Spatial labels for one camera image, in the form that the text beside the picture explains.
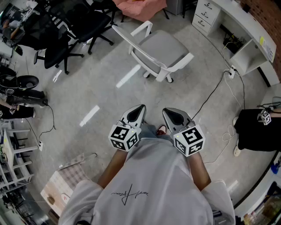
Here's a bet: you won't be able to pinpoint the long white cable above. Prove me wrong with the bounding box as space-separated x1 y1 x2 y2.
204 76 242 165

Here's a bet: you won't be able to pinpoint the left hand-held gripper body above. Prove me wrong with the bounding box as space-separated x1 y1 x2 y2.
108 120 142 152

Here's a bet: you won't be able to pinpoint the person's white shirt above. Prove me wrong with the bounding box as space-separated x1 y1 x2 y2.
58 137 237 225

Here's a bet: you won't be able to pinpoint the paper sheets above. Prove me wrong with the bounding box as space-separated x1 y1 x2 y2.
262 40 276 62

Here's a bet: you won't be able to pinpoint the white refrigerator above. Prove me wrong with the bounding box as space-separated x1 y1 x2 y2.
167 0 184 16

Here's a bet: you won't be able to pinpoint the checkered cloth table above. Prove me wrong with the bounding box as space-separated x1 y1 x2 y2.
40 152 98 218

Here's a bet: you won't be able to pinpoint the pink blanket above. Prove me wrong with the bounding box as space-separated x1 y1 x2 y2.
115 0 168 22

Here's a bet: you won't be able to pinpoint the person's red shoe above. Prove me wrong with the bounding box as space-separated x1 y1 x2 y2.
156 124 167 136

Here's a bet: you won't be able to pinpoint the black power cable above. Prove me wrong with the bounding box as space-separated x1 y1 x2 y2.
234 69 246 110
38 103 56 145
191 69 230 121

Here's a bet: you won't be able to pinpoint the white chair with grey seat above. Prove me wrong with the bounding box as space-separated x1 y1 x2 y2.
111 20 195 83

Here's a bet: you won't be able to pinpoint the short white cable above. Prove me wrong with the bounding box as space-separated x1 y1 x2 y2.
222 41 233 66

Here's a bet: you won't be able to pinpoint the person's right forearm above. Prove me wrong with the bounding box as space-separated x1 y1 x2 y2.
187 151 212 191

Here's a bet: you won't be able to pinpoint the white shelf unit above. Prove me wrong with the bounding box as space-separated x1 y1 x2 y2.
0 126 40 194

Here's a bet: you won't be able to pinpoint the person's left forearm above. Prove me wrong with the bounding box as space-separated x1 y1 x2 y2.
97 149 129 189

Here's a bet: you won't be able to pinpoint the black router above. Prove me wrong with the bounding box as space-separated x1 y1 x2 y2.
223 37 245 54

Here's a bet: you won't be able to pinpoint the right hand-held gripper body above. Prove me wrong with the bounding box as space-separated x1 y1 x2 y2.
173 120 206 158

